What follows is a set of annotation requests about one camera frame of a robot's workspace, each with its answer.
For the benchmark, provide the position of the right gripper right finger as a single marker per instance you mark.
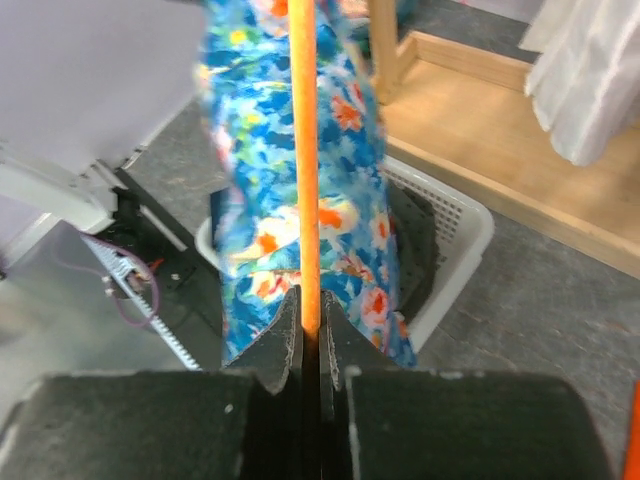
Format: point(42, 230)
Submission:
point(343, 345)

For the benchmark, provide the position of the orange folded cloth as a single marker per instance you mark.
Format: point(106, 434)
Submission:
point(631, 470)

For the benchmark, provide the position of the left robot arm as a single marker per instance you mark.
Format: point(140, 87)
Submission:
point(87, 201)

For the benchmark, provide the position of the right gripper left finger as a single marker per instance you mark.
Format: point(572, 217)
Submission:
point(275, 357)

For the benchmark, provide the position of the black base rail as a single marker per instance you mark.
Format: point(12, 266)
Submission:
point(189, 296)

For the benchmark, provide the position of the peach hanger of floral garment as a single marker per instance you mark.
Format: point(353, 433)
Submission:
point(304, 95)

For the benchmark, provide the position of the white garment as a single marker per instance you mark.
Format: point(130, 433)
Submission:
point(584, 84)

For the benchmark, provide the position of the grey dotted skirt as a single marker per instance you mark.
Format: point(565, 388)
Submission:
point(413, 222)

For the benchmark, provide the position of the white plastic basket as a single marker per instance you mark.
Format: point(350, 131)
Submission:
point(464, 228)

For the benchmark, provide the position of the light blue cable duct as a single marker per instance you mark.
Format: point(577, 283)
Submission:
point(120, 265)

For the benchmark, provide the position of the blue floral garment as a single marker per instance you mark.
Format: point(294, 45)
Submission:
point(244, 79)

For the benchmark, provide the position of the wooden clothes rack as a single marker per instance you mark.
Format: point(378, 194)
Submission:
point(459, 113)

